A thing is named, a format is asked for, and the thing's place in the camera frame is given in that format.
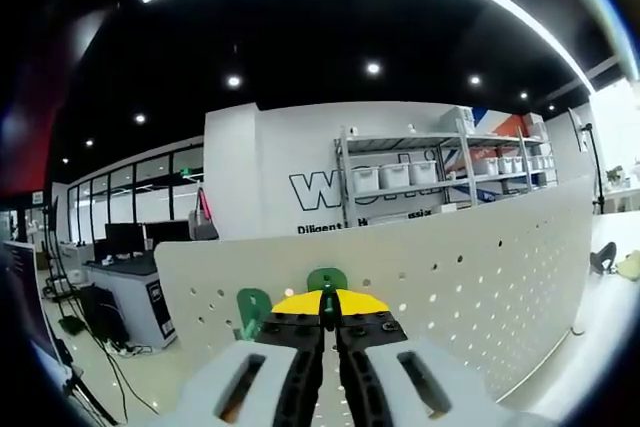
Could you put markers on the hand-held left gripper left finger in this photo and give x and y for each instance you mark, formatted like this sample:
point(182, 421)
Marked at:
point(295, 367)

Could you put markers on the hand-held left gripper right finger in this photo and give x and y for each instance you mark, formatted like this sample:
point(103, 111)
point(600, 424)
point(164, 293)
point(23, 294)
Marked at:
point(370, 367)

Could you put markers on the green hook assembly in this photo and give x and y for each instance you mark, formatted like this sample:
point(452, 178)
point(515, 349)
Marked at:
point(316, 279)
point(250, 304)

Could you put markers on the white perforated mounting plate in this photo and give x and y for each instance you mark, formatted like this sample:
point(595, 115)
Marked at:
point(450, 267)

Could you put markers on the white power strip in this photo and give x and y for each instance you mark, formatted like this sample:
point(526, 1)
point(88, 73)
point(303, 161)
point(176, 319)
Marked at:
point(127, 349)

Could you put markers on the black top counter desk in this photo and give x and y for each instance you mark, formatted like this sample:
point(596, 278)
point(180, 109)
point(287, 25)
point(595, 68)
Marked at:
point(135, 287)

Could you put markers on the black computer monitor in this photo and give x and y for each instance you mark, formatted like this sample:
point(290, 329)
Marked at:
point(124, 238)
point(167, 234)

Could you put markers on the row of white storage bins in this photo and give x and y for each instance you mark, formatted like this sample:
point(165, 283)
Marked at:
point(395, 173)

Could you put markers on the black computer tower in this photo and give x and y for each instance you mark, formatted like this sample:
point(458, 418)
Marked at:
point(102, 314)

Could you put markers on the black tripod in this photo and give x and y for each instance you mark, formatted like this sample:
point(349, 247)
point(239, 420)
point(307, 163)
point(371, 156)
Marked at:
point(90, 392)

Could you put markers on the grey metal shelf rack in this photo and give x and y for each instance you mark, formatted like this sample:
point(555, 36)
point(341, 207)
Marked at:
point(400, 138)

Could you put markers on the black curved object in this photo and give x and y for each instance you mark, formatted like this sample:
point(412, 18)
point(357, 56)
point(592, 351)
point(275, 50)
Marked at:
point(602, 254)

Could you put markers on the white cardboard box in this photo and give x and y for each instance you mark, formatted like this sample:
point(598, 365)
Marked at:
point(457, 118)

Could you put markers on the yellow green cloth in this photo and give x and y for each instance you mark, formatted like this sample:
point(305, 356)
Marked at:
point(629, 267)

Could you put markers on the round ceiling spotlights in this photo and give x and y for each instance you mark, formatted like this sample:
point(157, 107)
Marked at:
point(373, 68)

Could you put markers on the black light stand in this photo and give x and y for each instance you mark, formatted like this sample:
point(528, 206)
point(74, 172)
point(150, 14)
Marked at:
point(595, 167)

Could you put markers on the small potted plant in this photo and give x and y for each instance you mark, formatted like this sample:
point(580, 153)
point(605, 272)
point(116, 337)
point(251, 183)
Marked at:
point(615, 176)

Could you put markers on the small white camera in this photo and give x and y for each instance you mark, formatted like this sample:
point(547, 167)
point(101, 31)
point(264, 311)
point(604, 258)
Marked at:
point(354, 129)
point(411, 127)

